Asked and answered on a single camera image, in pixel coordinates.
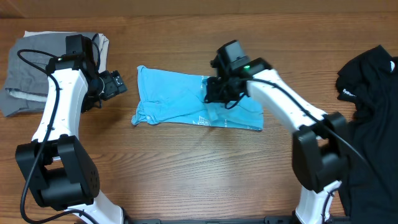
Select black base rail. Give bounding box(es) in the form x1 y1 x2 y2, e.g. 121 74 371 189
124 215 352 224

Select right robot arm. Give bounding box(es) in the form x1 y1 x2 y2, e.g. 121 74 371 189
205 40 352 223

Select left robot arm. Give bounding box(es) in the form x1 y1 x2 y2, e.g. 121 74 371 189
16 35 132 224

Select folded grey trousers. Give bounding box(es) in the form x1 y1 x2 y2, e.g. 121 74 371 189
1 32 75 117

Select black t-shirt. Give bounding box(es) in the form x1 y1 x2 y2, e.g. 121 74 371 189
336 45 397 223

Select light blue printed t-shirt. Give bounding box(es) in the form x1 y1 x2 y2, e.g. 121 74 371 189
131 65 264 131

